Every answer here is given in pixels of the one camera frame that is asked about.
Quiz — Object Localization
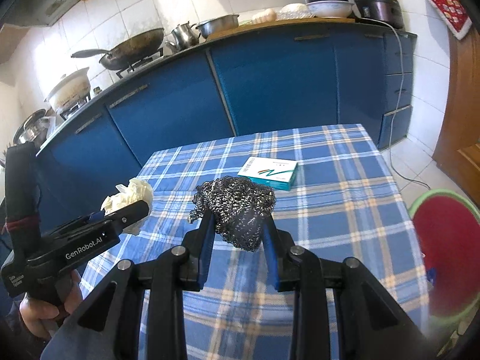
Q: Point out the cream tissue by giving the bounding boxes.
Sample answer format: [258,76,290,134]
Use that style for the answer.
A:
[101,178,154,236]

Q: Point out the steel wool scrubber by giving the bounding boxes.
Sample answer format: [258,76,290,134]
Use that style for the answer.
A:
[188,175,276,252]

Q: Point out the blue kitchen cabinet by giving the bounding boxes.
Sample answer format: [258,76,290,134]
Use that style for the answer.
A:
[37,23,417,232]

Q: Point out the person's left hand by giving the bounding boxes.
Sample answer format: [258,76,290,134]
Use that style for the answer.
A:
[19,270,83,341]

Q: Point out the red basin with green rim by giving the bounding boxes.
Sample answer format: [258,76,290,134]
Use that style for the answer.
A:
[408,189,479,326]

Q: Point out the blue plaid tablecloth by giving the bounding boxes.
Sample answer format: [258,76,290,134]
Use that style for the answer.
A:
[80,124,429,359]

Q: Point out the white teal cardboard box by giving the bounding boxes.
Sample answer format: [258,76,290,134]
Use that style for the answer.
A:
[238,157,298,191]

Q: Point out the white pot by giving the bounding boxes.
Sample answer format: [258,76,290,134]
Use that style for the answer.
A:
[46,67,91,115]

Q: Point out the wooden door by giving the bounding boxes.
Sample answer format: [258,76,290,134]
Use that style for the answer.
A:
[433,28,480,205]

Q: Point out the black wok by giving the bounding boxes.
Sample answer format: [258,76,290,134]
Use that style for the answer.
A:
[71,28,164,71]

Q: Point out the steel kettle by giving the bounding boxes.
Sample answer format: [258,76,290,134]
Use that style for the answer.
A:
[164,22,199,54]

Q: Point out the steel bowl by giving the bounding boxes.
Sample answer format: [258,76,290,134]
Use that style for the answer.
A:
[194,14,239,39]

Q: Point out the dark rice cooker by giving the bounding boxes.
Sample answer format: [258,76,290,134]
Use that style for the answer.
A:
[354,0,404,29]

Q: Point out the white ceramic bowl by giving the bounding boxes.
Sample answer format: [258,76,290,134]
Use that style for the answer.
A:
[306,0,353,19]

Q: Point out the red patterned cloth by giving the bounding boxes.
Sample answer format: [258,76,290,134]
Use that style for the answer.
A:
[427,0,472,41]

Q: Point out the white power cable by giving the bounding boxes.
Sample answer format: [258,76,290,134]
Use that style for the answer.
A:
[355,16,432,190]

